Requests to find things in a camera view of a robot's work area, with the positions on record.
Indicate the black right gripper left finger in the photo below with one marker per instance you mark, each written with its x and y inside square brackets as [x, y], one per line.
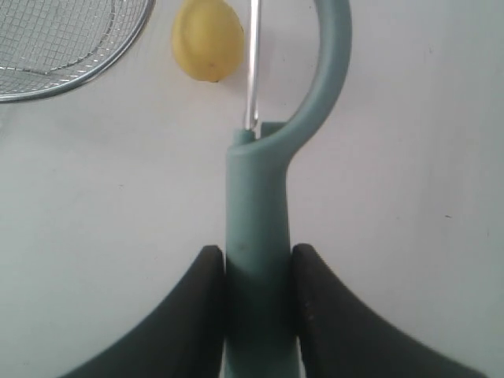
[182, 337]

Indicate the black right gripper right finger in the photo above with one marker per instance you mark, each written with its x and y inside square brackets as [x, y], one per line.
[340, 336]

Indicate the teal vegetable peeler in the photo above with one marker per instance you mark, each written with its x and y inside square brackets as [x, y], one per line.
[260, 336]

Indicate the yellow lemon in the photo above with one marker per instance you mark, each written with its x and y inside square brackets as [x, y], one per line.
[207, 40]

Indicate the metal wire mesh basket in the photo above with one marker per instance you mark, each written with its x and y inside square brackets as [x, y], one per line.
[52, 47]

